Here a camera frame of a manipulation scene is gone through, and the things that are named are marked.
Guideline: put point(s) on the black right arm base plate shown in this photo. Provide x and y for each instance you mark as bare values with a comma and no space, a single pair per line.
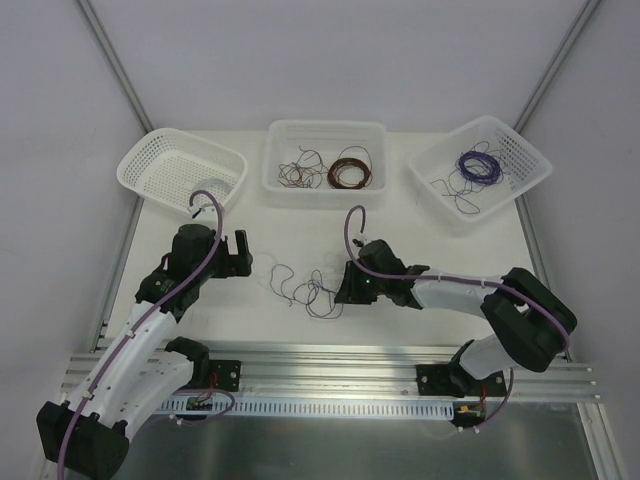
453,381

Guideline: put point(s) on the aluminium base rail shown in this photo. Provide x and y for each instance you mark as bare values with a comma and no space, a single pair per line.
343,371

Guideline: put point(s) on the white slotted cable duct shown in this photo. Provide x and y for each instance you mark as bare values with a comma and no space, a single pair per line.
189,405

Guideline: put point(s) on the white slotted middle basket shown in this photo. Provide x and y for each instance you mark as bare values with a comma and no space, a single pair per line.
319,164

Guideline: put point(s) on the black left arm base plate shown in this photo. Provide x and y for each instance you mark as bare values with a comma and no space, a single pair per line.
223,375

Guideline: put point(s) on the white perforated basket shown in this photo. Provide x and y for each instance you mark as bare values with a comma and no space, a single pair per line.
475,171
179,172

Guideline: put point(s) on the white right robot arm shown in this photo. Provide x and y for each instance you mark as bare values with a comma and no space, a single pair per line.
530,325

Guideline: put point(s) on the left aluminium corner post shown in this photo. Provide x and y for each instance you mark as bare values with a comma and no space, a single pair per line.
100,35

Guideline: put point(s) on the white perforated right basket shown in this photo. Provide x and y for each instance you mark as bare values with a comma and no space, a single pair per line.
475,171

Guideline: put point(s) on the aluminium corner post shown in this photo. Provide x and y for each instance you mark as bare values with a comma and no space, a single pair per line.
565,48
100,35

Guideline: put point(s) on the right aluminium corner post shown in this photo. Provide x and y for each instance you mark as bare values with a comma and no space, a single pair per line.
565,48

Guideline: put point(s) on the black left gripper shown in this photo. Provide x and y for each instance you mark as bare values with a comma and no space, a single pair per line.
239,257

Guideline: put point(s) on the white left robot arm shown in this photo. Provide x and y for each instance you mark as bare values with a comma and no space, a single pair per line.
90,432

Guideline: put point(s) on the white perforated left basket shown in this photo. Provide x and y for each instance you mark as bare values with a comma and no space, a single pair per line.
179,172

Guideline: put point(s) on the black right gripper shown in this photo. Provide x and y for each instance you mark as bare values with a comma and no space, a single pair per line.
351,288

